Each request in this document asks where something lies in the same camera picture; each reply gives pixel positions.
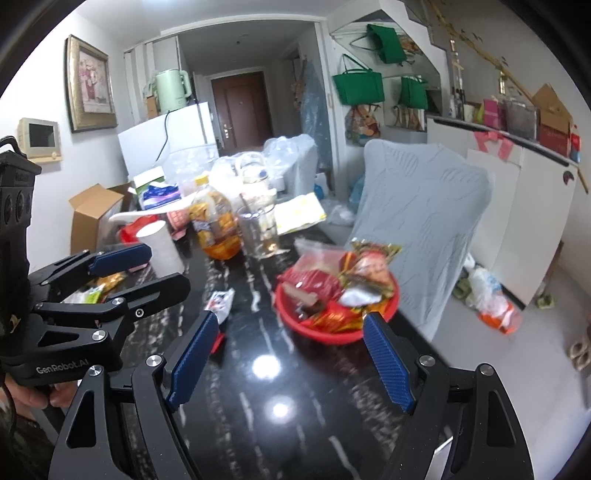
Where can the green white carton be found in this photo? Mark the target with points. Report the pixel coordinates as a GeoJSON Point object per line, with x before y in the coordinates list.
{"type": "Point", "coordinates": [147, 180]}

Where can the wall intercom panel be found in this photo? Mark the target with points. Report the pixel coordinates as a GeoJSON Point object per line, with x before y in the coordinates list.
{"type": "Point", "coordinates": [40, 138]}

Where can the clear plastic container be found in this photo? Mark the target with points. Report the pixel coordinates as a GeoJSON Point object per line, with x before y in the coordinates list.
{"type": "Point", "coordinates": [189, 164]}

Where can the white paper roll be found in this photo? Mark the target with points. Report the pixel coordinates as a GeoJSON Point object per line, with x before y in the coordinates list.
{"type": "Point", "coordinates": [161, 251]}

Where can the white snack packet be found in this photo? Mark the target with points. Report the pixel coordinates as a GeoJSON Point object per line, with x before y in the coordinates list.
{"type": "Point", "coordinates": [360, 297]}

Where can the tall glass bottle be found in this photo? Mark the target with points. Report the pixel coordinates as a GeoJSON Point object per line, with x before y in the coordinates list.
{"type": "Point", "coordinates": [456, 85]}

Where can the glass mug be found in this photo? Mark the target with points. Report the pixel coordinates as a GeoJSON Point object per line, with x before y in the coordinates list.
{"type": "Point", "coordinates": [258, 233]}

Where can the person's left hand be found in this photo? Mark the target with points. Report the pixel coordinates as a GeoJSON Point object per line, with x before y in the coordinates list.
{"type": "Point", "coordinates": [32, 397]}

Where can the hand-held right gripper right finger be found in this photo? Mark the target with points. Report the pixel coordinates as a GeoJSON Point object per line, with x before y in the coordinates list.
{"type": "Point", "coordinates": [390, 364]}

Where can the silver box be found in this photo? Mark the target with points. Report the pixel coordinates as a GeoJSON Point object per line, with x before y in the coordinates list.
{"type": "Point", "coordinates": [521, 120]}

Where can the green tote bag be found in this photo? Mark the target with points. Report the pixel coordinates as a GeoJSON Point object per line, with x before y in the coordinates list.
{"type": "Point", "coordinates": [387, 44]}
{"type": "Point", "coordinates": [414, 93]}
{"type": "Point", "coordinates": [359, 85]}

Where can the orange drink bottle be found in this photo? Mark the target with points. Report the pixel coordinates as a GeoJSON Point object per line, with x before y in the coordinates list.
{"type": "Point", "coordinates": [217, 221]}

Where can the pink grid packet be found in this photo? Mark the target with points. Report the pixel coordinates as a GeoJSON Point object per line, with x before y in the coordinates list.
{"type": "Point", "coordinates": [179, 220]}

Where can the blue tissue packet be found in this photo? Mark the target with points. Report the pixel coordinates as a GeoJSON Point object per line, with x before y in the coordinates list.
{"type": "Point", "coordinates": [160, 196]}

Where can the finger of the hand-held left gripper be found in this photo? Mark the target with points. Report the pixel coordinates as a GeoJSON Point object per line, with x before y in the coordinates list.
{"type": "Point", "coordinates": [122, 258]}
{"type": "Point", "coordinates": [161, 290]}

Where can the small green floor item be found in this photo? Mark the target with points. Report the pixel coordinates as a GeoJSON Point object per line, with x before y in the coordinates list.
{"type": "Point", "coordinates": [545, 302]}

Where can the framed picture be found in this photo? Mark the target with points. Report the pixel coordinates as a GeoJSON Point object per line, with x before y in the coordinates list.
{"type": "Point", "coordinates": [91, 83]}

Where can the white cabinet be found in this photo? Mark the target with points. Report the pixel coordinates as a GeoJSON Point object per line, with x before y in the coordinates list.
{"type": "Point", "coordinates": [521, 217]}

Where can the black white small packet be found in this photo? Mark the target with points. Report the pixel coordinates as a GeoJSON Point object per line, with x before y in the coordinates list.
{"type": "Point", "coordinates": [220, 304]}

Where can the white blue bag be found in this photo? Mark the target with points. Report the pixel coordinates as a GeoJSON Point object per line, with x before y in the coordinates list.
{"type": "Point", "coordinates": [322, 183]}

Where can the light green kettle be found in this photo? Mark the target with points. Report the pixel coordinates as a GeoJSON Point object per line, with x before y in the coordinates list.
{"type": "Point", "coordinates": [171, 92]}

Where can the open cardboard box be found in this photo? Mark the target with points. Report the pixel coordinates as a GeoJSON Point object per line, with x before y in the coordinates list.
{"type": "Point", "coordinates": [90, 217]}

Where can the white fridge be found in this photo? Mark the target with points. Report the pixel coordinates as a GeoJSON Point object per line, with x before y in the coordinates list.
{"type": "Point", "coordinates": [184, 134]}

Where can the gold snack packet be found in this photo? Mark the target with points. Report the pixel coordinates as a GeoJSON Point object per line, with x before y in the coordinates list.
{"type": "Point", "coordinates": [111, 279]}

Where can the pink box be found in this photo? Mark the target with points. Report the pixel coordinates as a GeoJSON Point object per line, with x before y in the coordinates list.
{"type": "Point", "coordinates": [494, 114]}

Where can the red plastic packet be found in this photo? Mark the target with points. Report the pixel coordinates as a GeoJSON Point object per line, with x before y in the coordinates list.
{"type": "Point", "coordinates": [134, 230]}

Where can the clear plastic packet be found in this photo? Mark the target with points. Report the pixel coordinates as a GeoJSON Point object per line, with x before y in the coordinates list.
{"type": "Point", "coordinates": [318, 256]}

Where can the pair of beige slippers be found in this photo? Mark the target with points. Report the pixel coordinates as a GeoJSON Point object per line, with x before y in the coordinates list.
{"type": "Point", "coordinates": [579, 351]}

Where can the red orange candy packet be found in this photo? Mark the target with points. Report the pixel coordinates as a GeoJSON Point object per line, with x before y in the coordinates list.
{"type": "Point", "coordinates": [339, 319]}

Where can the red box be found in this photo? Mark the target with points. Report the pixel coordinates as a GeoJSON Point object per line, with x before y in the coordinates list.
{"type": "Point", "coordinates": [554, 140]}

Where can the plastic bag with orange contents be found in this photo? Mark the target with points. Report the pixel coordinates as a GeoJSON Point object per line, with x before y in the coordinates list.
{"type": "Point", "coordinates": [496, 304]}

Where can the brown cardboard box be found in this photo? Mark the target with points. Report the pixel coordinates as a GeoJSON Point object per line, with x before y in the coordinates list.
{"type": "Point", "coordinates": [553, 108]}

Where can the pink tape strips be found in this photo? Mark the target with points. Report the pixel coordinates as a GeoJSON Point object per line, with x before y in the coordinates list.
{"type": "Point", "coordinates": [494, 145]}

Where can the brown door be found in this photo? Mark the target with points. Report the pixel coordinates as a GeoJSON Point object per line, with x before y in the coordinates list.
{"type": "Point", "coordinates": [239, 113]}

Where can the maroon snack packet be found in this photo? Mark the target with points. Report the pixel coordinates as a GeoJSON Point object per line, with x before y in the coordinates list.
{"type": "Point", "coordinates": [314, 281]}

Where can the red green snack packet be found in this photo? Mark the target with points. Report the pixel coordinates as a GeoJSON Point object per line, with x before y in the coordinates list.
{"type": "Point", "coordinates": [371, 267]}

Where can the red mesh basket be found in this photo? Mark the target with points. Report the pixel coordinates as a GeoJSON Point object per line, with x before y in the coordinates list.
{"type": "Point", "coordinates": [332, 337]}

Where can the white tray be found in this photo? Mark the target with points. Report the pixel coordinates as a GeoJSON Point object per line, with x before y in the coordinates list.
{"type": "Point", "coordinates": [138, 213]}

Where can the yellow patterned cloth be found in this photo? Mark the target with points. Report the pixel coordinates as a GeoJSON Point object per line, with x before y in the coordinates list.
{"type": "Point", "coordinates": [300, 213]}

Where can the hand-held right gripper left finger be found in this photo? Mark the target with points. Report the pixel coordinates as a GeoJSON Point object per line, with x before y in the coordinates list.
{"type": "Point", "coordinates": [194, 360]}

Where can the bamboo stick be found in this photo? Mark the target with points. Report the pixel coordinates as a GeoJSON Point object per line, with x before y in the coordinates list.
{"type": "Point", "coordinates": [508, 69]}

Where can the patterned hanging bag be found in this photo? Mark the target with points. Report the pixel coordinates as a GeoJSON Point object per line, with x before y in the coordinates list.
{"type": "Point", "coordinates": [364, 124]}

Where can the clear plastic bags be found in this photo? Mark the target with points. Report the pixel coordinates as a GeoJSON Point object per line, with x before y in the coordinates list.
{"type": "Point", "coordinates": [291, 159]}

